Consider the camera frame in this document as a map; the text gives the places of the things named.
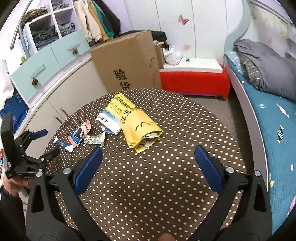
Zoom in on dark sleeve forearm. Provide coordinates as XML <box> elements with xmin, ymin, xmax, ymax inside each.
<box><xmin>1</xmin><ymin>186</ymin><xmax>29</xmax><ymax>240</ymax></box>

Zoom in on person's left hand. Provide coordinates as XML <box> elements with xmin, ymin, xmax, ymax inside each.
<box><xmin>3</xmin><ymin>176</ymin><xmax>33</xmax><ymax>197</ymax></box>

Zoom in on white blue tube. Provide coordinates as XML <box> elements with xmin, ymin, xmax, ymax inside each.
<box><xmin>53</xmin><ymin>137</ymin><xmax>74</xmax><ymax>153</ymax></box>

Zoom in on pink blue snack wrapper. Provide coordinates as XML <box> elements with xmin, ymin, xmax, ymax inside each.
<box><xmin>68</xmin><ymin>120</ymin><xmax>91</xmax><ymax>147</ymax></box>

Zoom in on blue paper bag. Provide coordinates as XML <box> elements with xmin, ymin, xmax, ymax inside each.
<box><xmin>1</xmin><ymin>89</ymin><xmax>29</xmax><ymax>134</ymax></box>

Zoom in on grey low cabinet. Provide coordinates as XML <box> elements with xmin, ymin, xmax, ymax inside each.
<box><xmin>15</xmin><ymin>53</ymin><xmax>107</xmax><ymax>158</ymax></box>

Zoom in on green crumpled wrapper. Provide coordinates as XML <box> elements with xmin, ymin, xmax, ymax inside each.
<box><xmin>83</xmin><ymin>132</ymin><xmax>106</xmax><ymax>147</ymax></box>

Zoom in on white shopping bag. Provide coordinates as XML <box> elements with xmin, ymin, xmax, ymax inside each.
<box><xmin>0</xmin><ymin>60</ymin><xmax>14</xmax><ymax>110</ymax></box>

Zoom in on left teal drawer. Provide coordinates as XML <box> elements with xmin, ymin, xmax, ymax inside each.
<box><xmin>12</xmin><ymin>45</ymin><xmax>61</xmax><ymax>102</ymax></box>

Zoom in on teal drawer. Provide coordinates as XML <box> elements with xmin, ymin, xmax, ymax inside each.
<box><xmin>50</xmin><ymin>30</ymin><xmax>90</xmax><ymax>68</ymax></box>
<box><xmin>12</xmin><ymin>45</ymin><xmax>61</xmax><ymax>102</ymax></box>

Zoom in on brown polka dot tablecloth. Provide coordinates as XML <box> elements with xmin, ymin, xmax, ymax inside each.
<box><xmin>43</xmin><ymin>87</ymin><xmax>248</xmax><ymax>241</ymax></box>

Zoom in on yellow white blue carton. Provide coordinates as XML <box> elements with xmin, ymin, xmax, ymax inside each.
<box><xmin>95</xmin><ymin>93</ymin><xmax>135</xmax><ymax>135</ymax></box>

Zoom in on yellow smiley mailer bag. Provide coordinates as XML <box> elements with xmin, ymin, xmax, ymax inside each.
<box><xmin>120</xmin><ymin>108</ymin><xmax>163</xmax><ymax>154</ymax></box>

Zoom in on right teal drawer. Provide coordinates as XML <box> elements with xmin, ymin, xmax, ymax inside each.
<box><xmin>50</xmin><ymin>30</ymin><xmax>90</xmax><ymax>68</ymax></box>

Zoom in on red covered bench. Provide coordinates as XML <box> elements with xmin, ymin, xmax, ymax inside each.
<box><xmin>159</xmin><ymin>64</ymin><xmax>230</xmax><ymax>99</ymax></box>

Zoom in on grey metal pole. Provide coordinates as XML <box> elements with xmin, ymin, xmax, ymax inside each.
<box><xmin>10</xmin><ymin>0</ymin><xmax>32</xmax><ymax>59</ymax></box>

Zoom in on grey folded blanket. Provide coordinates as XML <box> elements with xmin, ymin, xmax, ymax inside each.
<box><xmin>234</xmin><ymin>39</ymin><xmax>295</xmax><ymax>101</ymax></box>

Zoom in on white shelf cabinet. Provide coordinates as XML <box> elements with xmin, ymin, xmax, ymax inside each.
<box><xmin>15</xmin><ymin>1</ymin><xmax>82</xmax><ymax>58</ymax></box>

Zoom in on large cardboard box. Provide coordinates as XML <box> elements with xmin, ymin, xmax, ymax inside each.
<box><xmin>90</xmin><ymin>30</ymin><xmax>162</xmax><ymax>93</ymax></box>

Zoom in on hanging clothes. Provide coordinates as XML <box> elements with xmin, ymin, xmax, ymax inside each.
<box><xmin>73</xmin><ymin>1</ymin><xmax>121</xmax><ymax>46</ymax></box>

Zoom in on white plastic bag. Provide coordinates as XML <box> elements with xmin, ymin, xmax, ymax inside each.
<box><xmin>163</xmin><ymin>45</ymin><xmax>183</xmax><ymax>66</ymax></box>

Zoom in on small cardboard box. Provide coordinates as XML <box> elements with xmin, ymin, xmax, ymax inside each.
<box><xmin>155</xmin><ymin>46</ymin><xmax>165</xmax><ymax>69</ymax></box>

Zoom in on pink butterfly sticker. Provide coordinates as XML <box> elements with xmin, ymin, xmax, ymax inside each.
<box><xmin>178</xmin><ymin>14</ymin><xmax>189</xmax><ymax>25</ymax></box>

